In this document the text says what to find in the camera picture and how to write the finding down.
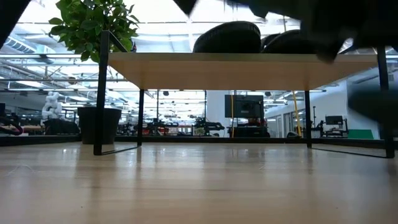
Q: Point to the wooden shelf with black legs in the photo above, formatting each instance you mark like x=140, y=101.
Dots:
x=217, y=71

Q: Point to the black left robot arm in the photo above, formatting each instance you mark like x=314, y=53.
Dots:
x=9, y=18

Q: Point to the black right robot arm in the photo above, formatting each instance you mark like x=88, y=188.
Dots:
x=311, y=7

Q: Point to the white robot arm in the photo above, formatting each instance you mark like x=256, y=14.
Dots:
x=51, y=107

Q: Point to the workstation with black monitor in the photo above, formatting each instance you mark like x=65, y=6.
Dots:
x=334, y=120

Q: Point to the green board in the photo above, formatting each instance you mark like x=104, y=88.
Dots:
x=360, y=134

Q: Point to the black screen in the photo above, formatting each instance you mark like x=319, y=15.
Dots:
x=244, y=105

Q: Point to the green plant in black pot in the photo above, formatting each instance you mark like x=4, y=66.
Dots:
x=93, y=25

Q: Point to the black bag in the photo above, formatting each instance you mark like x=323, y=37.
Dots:
x=60, y=127

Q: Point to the black metal rig frame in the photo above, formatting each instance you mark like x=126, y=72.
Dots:
x=217, y=140

